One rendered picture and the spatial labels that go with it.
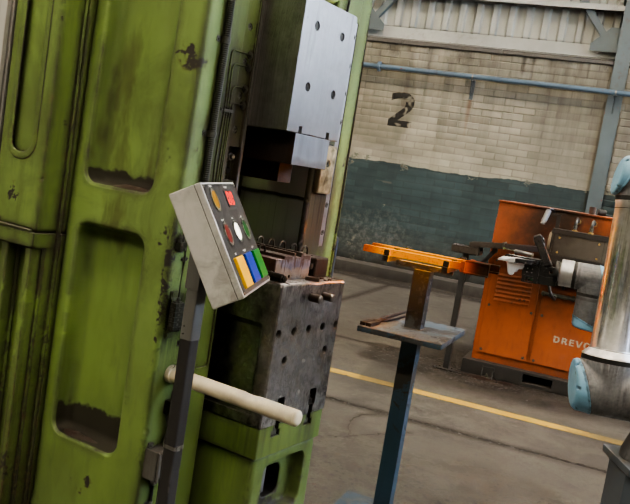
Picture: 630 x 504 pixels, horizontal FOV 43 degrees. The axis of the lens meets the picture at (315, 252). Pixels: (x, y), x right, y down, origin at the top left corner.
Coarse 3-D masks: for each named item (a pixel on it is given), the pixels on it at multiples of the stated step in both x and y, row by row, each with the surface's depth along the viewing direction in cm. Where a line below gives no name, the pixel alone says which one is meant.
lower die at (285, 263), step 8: (272, 248) 255; (264, 256) 246; (272, 256) 249; (280, 256) 248; (288, 256) 248; (304, 256) 256; (272, 264) 244; (280, 264) 245; (288, 264) 249; (296, 264) 253; (304, 264) 257; (280, 272) 246; (288, 272) 250; (296, 272) 254; (304, 272) 258
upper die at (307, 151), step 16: (256, 128) 246; (256, 144) 246; (272, 144) 243; (288, 144) 240; (304, 144) 244; (320, 144) 252; (272, 160) 243; (288, 160) 240; (304, 160) 246; (320, 160) 253
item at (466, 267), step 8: (368, 248) 280; (376, 248) 279; (384, 248) 278; (400, 256) 276; (408, 256) 275; (416, 256) 274; (424, 256) 273; (440, 264) 271; (456, 264) 269; (464, 264) 267; (472, 264) 268; (480, 264) 266; (488, 264) 267; (464, 272) 268; (472, 272) 268; (480, 272) 267; (488, 272) 266
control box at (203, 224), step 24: (192, 192) 180; (216, 192) 191; (192, 216) 181; (216, 216) 183; (240, 216) 207; (192, 240) 181; (216, 240) 181; (240, 240) 196; (216, 264) 181; (216, 288) 182; (240, 288) 181
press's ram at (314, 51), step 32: (288, 0) 234; (320, 0) 236; (288, 32) 234; (320, 32) 240; (352, 32) 255; (256, 64) 240; (288, 64) 234; (320, 64) 243; (256, 96) 240; (288, 96) 234; (320, 96) 246; (288, 128) 235; (320, 128) 250
